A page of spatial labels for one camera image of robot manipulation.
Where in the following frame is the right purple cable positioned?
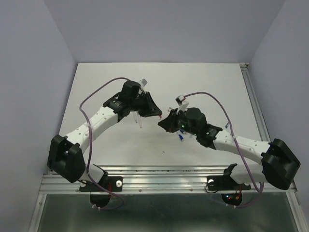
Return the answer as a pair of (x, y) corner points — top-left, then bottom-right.
(182, 91), (265, 209)

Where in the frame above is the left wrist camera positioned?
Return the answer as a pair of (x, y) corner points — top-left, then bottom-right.
(138, 79), (147, 89)

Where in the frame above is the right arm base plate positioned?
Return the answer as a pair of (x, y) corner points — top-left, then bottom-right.
(205, 163), (251, 193)

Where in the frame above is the purple cable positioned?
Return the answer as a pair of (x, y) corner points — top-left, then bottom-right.
(182, 91), (265, 209)
(79, 77), (145, 210)

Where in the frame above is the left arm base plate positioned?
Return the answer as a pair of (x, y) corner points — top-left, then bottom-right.
(79, 176), (123, 192)

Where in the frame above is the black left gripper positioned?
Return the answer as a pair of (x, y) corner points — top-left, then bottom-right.
(128, 90), (160, 116)

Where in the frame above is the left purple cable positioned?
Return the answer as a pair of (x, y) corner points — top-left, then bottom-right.
(79, 77), (145, 210)

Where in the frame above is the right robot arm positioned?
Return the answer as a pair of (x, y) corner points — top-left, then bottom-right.
(158, 107), (300, 190)

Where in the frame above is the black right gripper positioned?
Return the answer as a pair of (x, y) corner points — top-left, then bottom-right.
(157, 110), (198, 137)

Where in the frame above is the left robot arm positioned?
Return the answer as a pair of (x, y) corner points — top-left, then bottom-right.
(47, 79), (162, 190)

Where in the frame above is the blue gel pen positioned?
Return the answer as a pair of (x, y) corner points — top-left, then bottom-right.
(133, 112), (142, 128)

